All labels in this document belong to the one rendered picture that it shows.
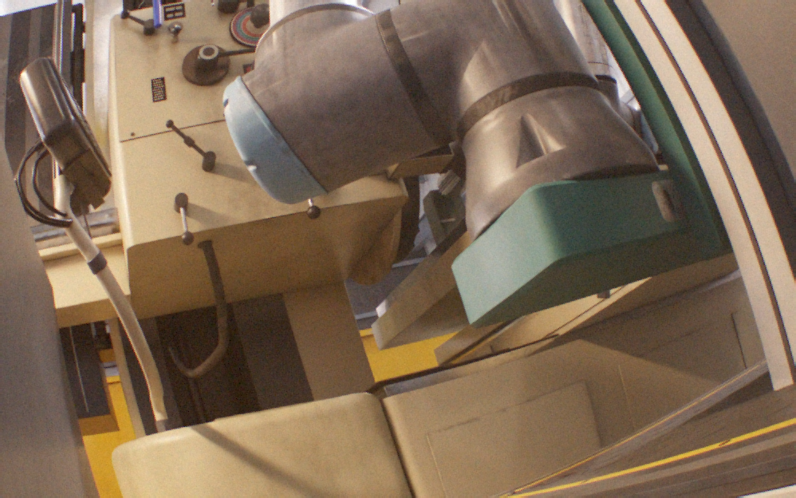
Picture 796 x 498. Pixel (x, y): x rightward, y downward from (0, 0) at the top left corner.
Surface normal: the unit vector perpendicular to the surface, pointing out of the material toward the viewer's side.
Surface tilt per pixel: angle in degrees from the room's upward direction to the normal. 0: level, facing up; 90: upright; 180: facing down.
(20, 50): 90
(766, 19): 90
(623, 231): 90
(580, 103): 70
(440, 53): 113
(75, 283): 90
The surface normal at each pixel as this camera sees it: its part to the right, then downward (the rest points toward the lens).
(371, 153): 0.19, 0.83
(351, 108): -0.05, 0.44
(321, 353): 0.31, -0.36
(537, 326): -0.91, 0.17
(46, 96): 0.06, -0.30
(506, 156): -0.74, -0.32
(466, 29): -0.33, -0.04
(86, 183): 0.59, 0.69
